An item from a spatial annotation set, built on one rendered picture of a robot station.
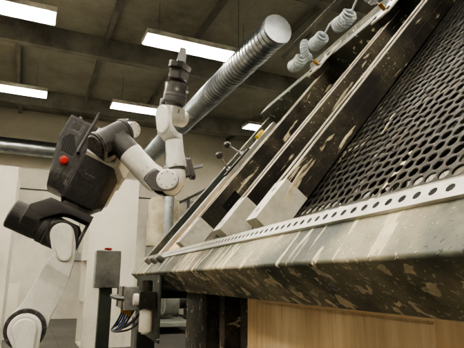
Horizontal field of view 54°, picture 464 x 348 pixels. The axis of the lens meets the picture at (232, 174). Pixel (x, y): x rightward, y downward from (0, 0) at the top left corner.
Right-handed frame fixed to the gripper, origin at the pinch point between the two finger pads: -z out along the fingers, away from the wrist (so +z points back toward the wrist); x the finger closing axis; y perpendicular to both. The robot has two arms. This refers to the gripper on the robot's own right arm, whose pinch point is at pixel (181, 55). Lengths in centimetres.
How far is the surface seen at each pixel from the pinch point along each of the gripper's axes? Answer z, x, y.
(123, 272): 184, 360, -182
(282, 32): -114, 309, -26
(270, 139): 24.0, 26.8, 33.8
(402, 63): 2, -28, 77
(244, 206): 49, -35, 41
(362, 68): -2, -3, 66
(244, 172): 39, 18, 27
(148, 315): 96, -6, 7
